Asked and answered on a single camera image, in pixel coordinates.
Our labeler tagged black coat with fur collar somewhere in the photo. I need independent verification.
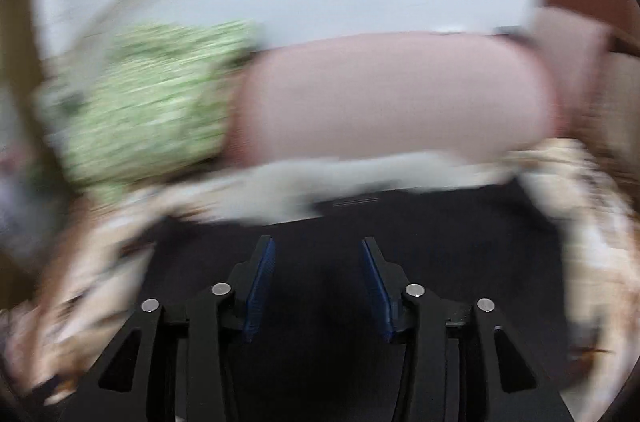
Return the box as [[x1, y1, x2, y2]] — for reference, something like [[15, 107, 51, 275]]
[[134, 176, 568, 421]]

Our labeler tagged leaf-patterned plush blanket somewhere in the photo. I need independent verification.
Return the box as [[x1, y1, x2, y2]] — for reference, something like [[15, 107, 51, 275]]
[[1, 138, 639, 421]]

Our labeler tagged green checkered folded quilt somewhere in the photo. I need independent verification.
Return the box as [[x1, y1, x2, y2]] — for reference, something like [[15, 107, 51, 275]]
[[36, 20, 258, 201]]

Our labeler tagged pink quilted bolster pillow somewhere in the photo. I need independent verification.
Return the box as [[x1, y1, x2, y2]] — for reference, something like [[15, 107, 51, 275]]
[[224, 32, 563, 167]]

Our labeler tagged pink and maroon cushion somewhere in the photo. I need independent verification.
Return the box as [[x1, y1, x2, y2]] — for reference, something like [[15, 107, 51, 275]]
[[529, 0, 639, 133]]

